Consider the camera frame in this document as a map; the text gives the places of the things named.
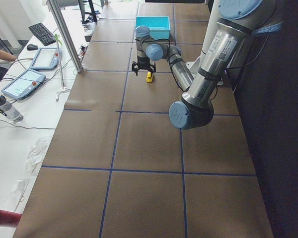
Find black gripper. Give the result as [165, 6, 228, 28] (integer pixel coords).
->
[132, 57, 156, 76]

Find yellow beetle toy car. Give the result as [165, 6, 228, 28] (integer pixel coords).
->
[146, 72, 153, 83]

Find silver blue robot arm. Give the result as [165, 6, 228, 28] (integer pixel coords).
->
[132, 0, 285, 129]

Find person forearm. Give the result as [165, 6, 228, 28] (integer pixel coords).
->
[0, 50, 17, 61]

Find turquoise plastic bin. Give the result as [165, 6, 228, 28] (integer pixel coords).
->
[135, 16, 171, 40]

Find silver reacher grabber stick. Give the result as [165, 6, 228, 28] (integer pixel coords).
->
[54, 34, 70, 102]

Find far teach pendant tablet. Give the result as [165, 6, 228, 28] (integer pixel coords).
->
[30, 48, 59, 71]

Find teach pendant tablet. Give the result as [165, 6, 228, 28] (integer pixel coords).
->
[30, 48, 59, 71]
[1, 69, 46, 100]

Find black keyboard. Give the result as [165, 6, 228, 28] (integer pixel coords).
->
[28, 23, 56, 46]

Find black computer mouse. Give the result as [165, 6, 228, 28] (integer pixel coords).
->
[26, 44, 38, 51]

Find near teach pendant tablet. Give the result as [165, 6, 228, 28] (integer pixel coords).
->
[1, 69, 46, 100]

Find crumpled white plastic bag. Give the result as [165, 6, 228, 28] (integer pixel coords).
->
[25, 136, 52, 174]

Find clear water bottle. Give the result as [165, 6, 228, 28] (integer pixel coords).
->
[0, 95, 23, 122]

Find white paper packet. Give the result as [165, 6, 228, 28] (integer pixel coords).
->
[8, 179, 30, 212]

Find red cylinder tube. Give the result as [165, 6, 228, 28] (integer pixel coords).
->
[0, 210, 22, 228]

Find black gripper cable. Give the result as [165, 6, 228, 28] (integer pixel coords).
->
[135, 37, 184, 92]

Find aluminium frame post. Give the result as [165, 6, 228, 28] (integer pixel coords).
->
[47, 0, 84, 74]

